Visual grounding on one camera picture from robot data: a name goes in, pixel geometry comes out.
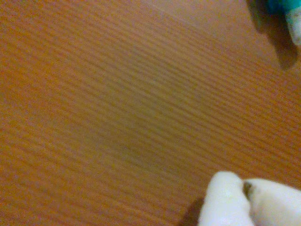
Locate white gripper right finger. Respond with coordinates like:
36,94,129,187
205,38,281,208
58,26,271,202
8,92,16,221
244,178,301,226

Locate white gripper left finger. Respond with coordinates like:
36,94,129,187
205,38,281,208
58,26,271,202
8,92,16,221
198,170,255,226

